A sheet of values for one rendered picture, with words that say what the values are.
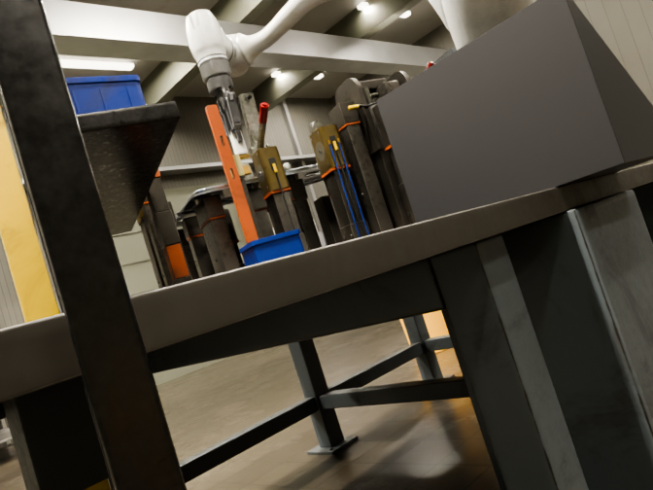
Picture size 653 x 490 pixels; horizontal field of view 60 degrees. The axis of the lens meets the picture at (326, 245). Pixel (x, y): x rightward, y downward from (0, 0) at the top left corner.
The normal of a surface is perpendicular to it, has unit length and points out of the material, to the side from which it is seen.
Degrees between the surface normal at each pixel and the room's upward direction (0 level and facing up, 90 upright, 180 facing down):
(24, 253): 90
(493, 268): 90
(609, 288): 90
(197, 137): 90
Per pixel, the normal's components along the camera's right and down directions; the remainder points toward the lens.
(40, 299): 0.40, -0.18
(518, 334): 0.66, -0.26
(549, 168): -0.71, 0.18
